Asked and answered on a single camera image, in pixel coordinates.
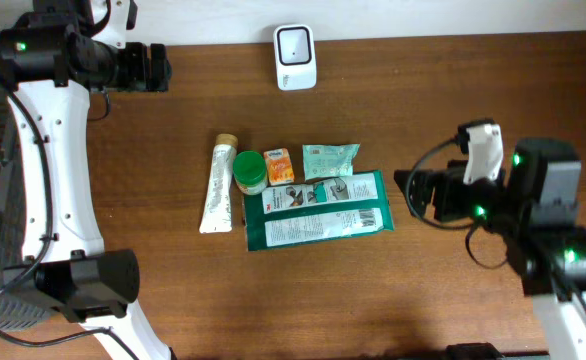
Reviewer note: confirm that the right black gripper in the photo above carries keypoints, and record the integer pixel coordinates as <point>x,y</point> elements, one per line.
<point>448,181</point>

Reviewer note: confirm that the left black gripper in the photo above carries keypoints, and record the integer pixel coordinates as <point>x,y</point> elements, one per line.
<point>139,80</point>

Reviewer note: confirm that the green white wipes packet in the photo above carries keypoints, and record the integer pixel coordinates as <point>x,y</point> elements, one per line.
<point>330,209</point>

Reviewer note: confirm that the light teal wipe sachet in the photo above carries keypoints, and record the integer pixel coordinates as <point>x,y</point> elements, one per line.
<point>324,161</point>

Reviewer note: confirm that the orange small tissue pack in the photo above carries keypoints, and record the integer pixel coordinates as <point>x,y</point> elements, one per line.
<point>279,167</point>

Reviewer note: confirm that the green lid small jar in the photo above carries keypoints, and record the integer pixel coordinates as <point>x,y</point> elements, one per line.
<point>250,172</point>

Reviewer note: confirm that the white printed tube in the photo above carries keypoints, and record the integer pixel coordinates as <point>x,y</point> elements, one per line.
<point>217,213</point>

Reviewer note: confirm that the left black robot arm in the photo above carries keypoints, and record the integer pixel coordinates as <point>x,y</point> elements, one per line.
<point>52,60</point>

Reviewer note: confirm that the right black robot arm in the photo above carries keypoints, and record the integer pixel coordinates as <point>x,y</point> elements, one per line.
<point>532,207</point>

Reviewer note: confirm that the white barcode scanner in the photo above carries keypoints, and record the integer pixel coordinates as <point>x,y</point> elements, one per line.
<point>295,57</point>

